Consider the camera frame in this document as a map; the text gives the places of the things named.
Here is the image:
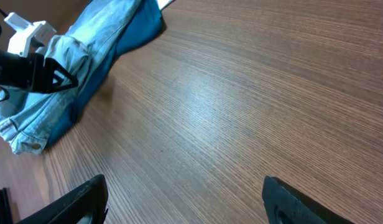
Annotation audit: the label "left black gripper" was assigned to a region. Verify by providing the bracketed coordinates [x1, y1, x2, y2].
[0, 49, 78, 93]

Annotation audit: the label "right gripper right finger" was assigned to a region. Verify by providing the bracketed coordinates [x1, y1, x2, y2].
[262, 176, 353, 224]

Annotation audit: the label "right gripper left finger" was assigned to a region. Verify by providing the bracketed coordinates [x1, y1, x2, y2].
[20, 174, 108, 224]

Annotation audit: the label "light blue denim shorts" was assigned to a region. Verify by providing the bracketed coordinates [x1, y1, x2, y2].
[0, 0, 141, 154]

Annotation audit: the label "white garment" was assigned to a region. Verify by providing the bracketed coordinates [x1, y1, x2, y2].
[156, 0, 174, 10]

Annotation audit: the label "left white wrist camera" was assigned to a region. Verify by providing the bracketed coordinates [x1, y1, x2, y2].
[4, 12, 57, 57]

